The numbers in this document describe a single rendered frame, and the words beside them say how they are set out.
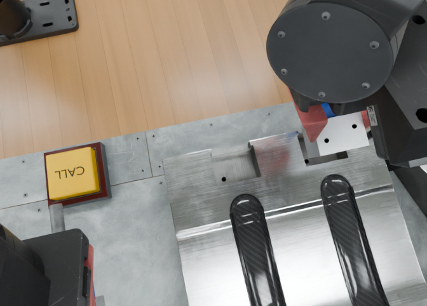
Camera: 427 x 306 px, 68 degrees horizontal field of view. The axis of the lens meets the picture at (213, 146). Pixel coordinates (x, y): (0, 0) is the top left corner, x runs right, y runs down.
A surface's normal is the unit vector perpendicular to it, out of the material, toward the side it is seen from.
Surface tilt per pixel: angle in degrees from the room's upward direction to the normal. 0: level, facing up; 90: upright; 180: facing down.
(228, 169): 0
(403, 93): 22
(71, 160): 0
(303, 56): 79
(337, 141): 12
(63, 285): 27
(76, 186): 0
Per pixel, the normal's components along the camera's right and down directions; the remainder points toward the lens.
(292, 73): -0.46, 0.78
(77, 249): -0.07, -0.66
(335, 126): -0.07, -0.07
